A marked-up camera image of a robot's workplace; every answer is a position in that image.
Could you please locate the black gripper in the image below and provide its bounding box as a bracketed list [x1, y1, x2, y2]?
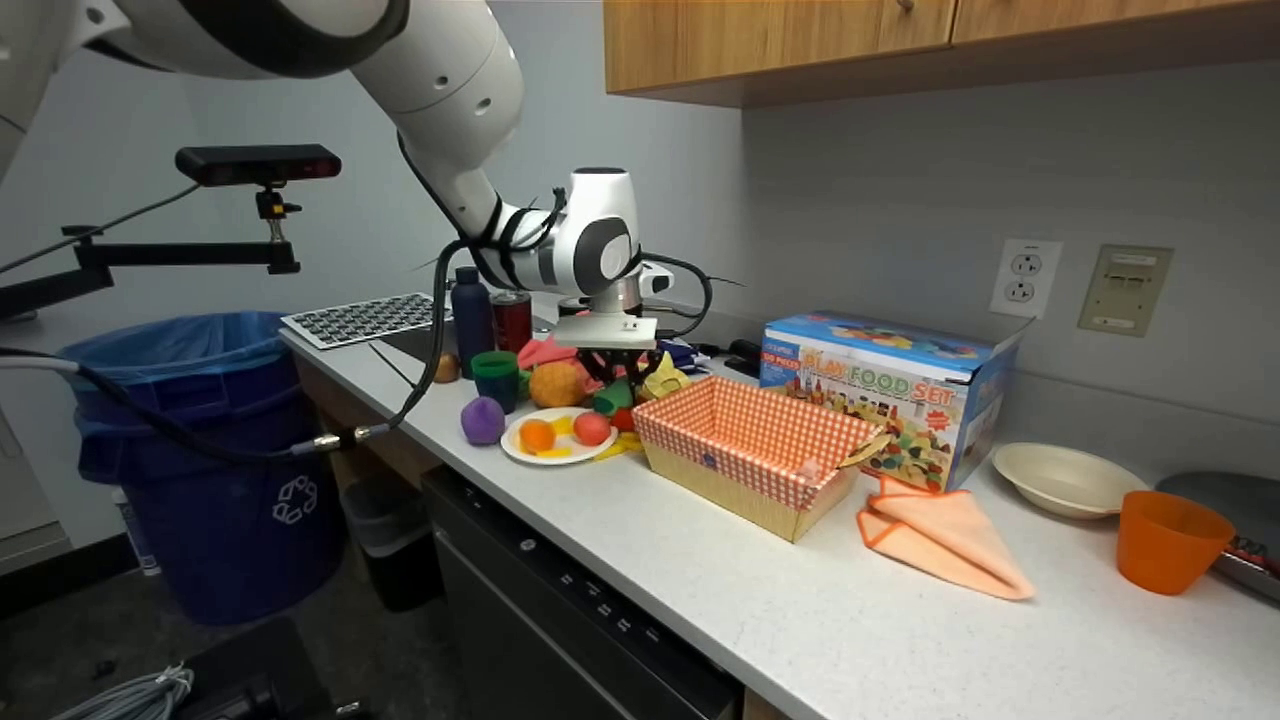
[581, 347, 659, 406]

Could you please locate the green plushy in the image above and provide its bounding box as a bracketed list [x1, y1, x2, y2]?
[590, 376, 640, 420]

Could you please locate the red checkered cardboard box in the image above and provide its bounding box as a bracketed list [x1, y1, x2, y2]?
[626, 376, 890, 545]

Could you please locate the blue toy food box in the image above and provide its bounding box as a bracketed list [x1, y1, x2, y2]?
[757, 314, 1025, 495]

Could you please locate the yellow plush banana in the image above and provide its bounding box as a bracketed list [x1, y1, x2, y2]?
[636, 352, 697, 406]

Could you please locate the red plush peach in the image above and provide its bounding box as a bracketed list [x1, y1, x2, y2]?
[573, 407, 617, 452]

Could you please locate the yellow plush pineapple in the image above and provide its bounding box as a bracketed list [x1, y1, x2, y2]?
[523, 357, 590, 412]

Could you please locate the blue cloth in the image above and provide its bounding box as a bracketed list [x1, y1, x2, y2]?
[657, 335, 711, 376]

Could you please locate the large white plate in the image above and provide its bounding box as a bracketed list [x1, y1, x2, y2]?
[497, 406, 618, 467]

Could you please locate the orange plush fruit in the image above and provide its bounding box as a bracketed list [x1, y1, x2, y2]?
[517, 417, 561, 459]

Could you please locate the red cup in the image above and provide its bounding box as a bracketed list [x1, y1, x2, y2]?
[487, 291, 534, 357]

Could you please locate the green cup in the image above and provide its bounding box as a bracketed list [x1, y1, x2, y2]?
[467, 347, 523, 412]

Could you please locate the purple plush grape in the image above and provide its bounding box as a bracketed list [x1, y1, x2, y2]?
[455, 391, 508, 452]

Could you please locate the dark blue bottle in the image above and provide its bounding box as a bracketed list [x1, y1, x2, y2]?
[447, 263, 501, 372]

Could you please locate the black dishwasher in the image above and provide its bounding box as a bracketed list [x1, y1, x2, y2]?
[421, 471, 745, 720]

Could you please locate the white keyboard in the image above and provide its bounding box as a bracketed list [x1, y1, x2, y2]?
[276, 291, 451, 357]

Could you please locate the small black waste bin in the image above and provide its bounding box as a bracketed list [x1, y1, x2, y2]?
[336, 471, 451, 616]

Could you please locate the orange cloth napkin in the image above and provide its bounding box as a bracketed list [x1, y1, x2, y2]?
[856, 478, 1040, 610]

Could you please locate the blue recycling bin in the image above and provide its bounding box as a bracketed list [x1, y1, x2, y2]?
[47, 307, 350, 632]

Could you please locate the beige bowl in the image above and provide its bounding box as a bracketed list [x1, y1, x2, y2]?
[988, 442, 1151, 524]

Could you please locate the black floor equipment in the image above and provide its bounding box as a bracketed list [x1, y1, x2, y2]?
[173, 616, 336, 720]

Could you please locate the wooden upper cabinet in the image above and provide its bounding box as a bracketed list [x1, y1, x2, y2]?
[599, 0, 1280, 114]

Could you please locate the orange plastic cup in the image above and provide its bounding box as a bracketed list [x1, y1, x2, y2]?
[1113, 488, 1241, 602]

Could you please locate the black cooktop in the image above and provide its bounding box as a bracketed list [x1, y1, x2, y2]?
[1154, 467, 1280, 611]

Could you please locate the white wrist mount plate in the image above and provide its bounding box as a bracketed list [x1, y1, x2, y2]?
[548, 314, 664, 357]

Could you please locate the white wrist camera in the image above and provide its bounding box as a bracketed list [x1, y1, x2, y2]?
[633, 262, 679, 299]

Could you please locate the yellow plush ring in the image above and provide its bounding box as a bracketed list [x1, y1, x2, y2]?
[838, 430, 896, 471]

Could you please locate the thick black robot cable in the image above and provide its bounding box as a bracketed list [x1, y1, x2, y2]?
[0, 236, 473, 466]

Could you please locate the white wall outlet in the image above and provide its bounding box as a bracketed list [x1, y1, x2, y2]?
[988, 236, 1069, 323]

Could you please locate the black stereo camera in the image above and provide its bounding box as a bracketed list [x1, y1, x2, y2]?
[173, 139, 343, 194]

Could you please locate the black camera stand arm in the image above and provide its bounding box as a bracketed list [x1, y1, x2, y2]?
[0, 183, 302, 323]

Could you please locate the beige wall switch plate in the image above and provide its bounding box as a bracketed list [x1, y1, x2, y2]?
[1073, 239, 1174, 340]

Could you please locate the grey braided hose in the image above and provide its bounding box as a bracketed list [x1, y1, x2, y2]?
[51, 660, 196, 720]

